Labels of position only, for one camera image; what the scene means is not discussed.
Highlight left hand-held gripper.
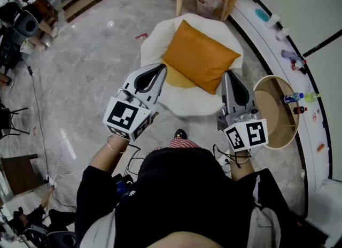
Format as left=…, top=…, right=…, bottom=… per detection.
left=103, top=64, right=168, bottom=142

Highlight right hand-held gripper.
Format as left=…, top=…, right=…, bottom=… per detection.
left=217, top=71, right=269, bottom=152

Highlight orange pillow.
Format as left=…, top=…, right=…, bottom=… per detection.
left=162, top=19, right=242, bottom=95

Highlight person's left forearm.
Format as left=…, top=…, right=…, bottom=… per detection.
left=89, top=134, right=129, bottom=173

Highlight person's right forearm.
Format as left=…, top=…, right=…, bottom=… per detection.
left=229, top=149, right=254, bottom=182

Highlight white egg-shaped seat cushion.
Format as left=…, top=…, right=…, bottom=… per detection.
left=140, top=13, right=244, bottom=119

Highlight round wooden basket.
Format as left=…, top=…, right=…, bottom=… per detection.
left=252, top=75, right=300, bottom=150

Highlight person's left shoe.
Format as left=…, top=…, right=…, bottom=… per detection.
left=173, top=128, right=188, bottom=140

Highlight blue-labelled drink bottle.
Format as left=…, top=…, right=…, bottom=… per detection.
left=283, top=92, right=305, bottom=104

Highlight purple toy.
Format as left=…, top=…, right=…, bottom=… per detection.
left=280, top=49, right=299, bottom=61

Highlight person's red checked trousers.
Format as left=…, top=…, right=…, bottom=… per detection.
left=153, top=137, right=203, bottom=151

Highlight red and white toy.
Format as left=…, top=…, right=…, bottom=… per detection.
left=290, top=58, right=308, bottom=75

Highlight small clear bottle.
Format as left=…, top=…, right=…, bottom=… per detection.
left=276, top=27, right=289, bottom=41

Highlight green drink bottle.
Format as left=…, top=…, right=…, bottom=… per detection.
left=304, top=91, right=321, bottom=102

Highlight white cup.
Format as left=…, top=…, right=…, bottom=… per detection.
left=266, top=13, right=281, bottom=28

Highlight pink mesh waste basket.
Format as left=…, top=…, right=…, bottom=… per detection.
left=195, top=0, right=224, bottom=19

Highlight white curved ledge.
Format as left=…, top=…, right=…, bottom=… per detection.
left=229, top=0, right=342, bottom=215

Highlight black waist-mounted device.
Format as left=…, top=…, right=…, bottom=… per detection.
left=112, top=173, right=134, bottom=197

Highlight person's black shirt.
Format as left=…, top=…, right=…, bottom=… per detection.
left=74, top=147, right=292, bottom=248

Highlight clear plastic cup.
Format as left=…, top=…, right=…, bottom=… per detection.
left=20, top=38, right=34, bottom=55

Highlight grey and black device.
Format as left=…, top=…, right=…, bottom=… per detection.
left=13, top=10, right=40, bottom=38

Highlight black chair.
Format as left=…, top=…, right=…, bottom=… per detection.
left=0, top=99, right=30, bottom=138

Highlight dark brown wooden stool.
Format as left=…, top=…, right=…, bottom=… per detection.
left=0, top=153, right=49, bottom=197

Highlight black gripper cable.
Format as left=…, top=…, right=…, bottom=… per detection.
left=124, top=144, right=146, bottom=181
left=213, top=144, right=252, bottom=174

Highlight thin gold bracelet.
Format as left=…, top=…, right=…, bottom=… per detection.
left=106, top=135, right=126, bottom=153

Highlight black floor cable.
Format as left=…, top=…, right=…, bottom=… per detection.
left=22, top=59, right=78, bottom=207

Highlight beige shoulder strap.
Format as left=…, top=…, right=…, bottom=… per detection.
left=80, top=211, right=117, bottom=248
left=247, top=174, right=281, bottom=248

